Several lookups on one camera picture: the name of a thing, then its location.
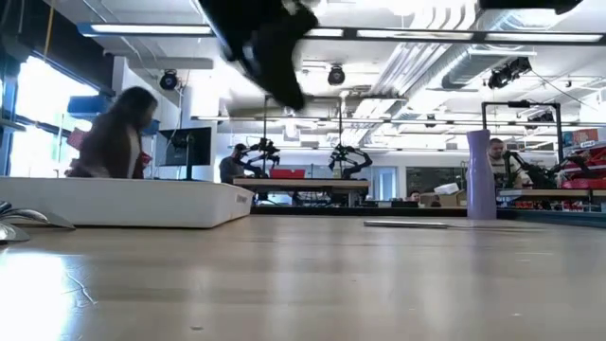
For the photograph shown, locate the red tray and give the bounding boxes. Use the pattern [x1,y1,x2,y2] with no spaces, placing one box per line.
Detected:
[558,177,606,190]

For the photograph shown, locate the white plastic cutlery tray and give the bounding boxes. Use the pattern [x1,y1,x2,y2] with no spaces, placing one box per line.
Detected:
[0,176,256,229]

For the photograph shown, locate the white box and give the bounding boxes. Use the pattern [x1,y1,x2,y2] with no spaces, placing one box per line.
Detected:
[433,182,461,197]

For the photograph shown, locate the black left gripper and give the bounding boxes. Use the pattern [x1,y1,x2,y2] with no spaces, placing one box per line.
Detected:
[198,0,319,113]

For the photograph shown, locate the black ceiling camera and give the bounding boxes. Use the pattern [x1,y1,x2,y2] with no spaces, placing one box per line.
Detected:
[158,69,180,92]
[327,64,347,87]

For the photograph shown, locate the black computer monitor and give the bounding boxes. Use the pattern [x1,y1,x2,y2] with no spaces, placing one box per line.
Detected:
[157,126,213,182]

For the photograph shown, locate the wooden background table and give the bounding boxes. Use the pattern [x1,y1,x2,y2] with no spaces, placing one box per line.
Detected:
[496,188,606,198]

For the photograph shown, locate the silver ventilation duct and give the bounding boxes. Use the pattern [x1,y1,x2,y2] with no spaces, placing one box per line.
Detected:
[439,45,539,91]

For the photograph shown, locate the lilac vase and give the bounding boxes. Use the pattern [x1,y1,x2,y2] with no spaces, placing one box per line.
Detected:
[465,129,498,222]

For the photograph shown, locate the red storage bin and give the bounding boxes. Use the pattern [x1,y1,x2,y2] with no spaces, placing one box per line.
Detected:
[65,127,89,153]

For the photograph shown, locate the red machine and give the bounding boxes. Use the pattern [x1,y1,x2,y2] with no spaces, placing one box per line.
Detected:
[562,144,606,174]

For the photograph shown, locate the colourful printed box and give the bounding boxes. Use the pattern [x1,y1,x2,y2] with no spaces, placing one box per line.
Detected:
[562,127,606,148]

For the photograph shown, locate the long ceiling light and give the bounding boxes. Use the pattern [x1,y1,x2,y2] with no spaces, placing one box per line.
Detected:
[305,27,346,39]
[482,31,606,44]
[78,23,213,38]

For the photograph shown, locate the black ceiling spotlight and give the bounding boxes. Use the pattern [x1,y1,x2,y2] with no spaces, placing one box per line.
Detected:
[486,56,533,91]

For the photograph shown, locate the small red bin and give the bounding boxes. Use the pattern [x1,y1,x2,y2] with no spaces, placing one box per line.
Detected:
[268,168,307,180]

